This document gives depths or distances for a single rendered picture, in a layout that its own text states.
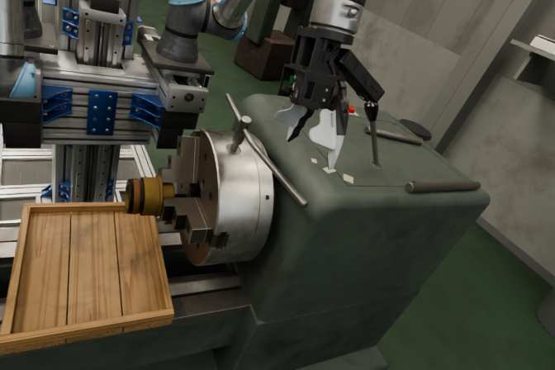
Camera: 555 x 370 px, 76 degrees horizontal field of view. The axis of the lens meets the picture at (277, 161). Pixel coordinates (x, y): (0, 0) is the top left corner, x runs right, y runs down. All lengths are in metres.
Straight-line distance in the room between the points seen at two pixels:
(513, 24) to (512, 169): 1.30
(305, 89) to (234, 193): 0.27
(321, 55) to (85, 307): 0.68
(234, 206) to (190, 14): 0.80
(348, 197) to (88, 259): 0.61
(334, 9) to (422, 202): 0.51
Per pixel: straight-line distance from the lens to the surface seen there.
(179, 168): 0.82
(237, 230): 0.74
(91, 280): 0.92
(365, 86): 0.61
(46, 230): 1.02
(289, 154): 0.80
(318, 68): 0.57
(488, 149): 4.07
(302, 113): 0.63
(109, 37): 1.43
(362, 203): 0.75
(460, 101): 3.98
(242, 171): 0.73
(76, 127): 1.43
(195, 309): 0.92
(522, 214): 3.99
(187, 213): 0.76
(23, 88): 0.90
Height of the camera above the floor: 1.61
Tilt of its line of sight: 29 degrees down
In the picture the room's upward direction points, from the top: 22 degrees clockwise
